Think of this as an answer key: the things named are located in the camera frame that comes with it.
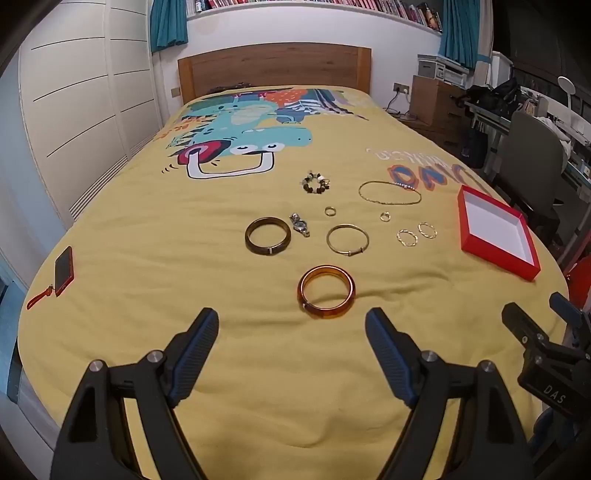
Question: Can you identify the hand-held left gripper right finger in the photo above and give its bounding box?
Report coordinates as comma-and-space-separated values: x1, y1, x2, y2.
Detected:
365, 307, 536, 480

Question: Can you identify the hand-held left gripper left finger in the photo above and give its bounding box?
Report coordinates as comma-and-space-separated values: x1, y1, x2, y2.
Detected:
51, 307, 220, 480

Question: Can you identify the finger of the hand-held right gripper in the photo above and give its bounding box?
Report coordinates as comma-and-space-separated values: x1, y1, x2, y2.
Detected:
502, 302, 550, 356
549, 292, 591, 335

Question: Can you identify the red box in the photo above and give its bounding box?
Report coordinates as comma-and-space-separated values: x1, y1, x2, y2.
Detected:
457, 185, 541, 281

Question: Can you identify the silver wristwatch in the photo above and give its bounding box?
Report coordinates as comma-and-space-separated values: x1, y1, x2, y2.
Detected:
289, 212, 311, 238

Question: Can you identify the red plastic object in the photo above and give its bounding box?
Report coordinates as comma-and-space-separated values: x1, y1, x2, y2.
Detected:
566, 256, 591, 319

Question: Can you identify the yellow printed blanket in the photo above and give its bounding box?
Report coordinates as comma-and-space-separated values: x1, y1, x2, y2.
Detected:
18, 85, 571, 480

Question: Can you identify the amber bangle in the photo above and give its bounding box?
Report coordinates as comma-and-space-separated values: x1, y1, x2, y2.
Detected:
297, 265, 356, 319

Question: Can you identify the thin gold bangle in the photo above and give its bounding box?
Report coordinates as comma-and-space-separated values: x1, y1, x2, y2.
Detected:
326, 224, 370, 256

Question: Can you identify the dark brown bangle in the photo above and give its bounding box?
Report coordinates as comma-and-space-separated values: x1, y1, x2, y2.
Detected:
245, 217, 291, 256

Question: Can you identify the cluttered desk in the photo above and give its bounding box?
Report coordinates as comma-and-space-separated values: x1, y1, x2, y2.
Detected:
464, 99, 591, 185

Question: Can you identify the grey chair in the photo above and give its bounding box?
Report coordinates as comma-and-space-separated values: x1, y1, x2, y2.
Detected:
492, 111, 575, 232

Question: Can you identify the white desk lamp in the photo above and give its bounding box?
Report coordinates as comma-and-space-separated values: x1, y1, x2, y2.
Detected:
557, 76, 578, 112

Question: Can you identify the black bag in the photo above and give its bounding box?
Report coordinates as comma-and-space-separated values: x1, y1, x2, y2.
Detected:
466, 78, 520, 112

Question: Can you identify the wooden nightstand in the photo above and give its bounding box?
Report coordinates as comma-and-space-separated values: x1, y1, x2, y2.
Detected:
410, 75, 467, 134

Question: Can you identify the white wardrobe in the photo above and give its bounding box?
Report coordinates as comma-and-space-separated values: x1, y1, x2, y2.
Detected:
18, 0, 162, 227

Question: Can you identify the white printer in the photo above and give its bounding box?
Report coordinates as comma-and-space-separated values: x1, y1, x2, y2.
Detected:
418, 54, 469, 86

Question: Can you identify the wooden headboard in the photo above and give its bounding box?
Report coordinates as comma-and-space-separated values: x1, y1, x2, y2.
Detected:
178, 45, 372, 104

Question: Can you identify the teal curtain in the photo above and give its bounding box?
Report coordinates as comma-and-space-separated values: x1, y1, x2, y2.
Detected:
150, 0, 189, 52
438, 0, 483, 70

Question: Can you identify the row of books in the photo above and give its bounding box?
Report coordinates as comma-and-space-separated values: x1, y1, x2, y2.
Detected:
187, 0, 444, 32

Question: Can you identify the red phone with strap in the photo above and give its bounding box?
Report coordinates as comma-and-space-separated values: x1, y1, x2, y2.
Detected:
26, 246, 75, 309

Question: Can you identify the gold chain necklace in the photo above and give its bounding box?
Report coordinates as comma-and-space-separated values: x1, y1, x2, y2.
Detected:
359, 180, 422, 205

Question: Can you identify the brown beaded bracelet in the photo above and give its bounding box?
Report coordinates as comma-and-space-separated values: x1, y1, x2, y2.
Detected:
301, 171, 332, 195

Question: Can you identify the black cable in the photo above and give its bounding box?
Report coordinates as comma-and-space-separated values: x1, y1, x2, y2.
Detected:
384, 91, 411, 121

